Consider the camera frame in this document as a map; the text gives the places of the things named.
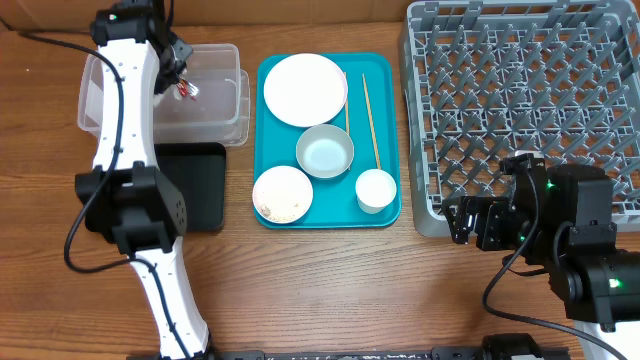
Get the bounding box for red snack wrapper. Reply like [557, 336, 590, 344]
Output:
[176, 79, 199, 100]

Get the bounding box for white cup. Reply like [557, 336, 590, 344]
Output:
[355, 169, 397, 214]

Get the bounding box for grey bowl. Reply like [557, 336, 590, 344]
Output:
[296, 124, 355, 179]

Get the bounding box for small white rice plate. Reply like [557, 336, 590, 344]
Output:
[252, 165, 314, 225]

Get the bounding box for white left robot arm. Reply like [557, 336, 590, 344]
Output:
[74, 1, 211, 359]

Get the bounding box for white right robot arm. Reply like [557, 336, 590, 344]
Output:
[441, 151, 639, 359]

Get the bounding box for clear plastic waste bin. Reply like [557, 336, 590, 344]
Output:
[77, 39, 250, 148]

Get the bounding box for black food waste tray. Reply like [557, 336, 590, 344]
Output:
[84, 142, 227, 234]

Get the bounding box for grey dishwasher rack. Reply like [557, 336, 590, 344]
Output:
[399, 0, 639, 237]

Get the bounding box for teal serving tray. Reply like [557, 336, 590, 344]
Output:
[254, 52, 402, 229]

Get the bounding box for large white plate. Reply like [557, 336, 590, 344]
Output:
[263, 53, 348, 128]

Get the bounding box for right wooden chopstick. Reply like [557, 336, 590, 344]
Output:
[361, 73, 382, 170]

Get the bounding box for wooden chopstick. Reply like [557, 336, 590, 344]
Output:
[343, 71, 351, 137]
[361, 73, 382, 170]

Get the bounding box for left wooden chopstick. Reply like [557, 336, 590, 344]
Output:
[343, 71, 351, 137]

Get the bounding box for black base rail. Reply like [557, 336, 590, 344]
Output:
[127, 333, 571, 360]

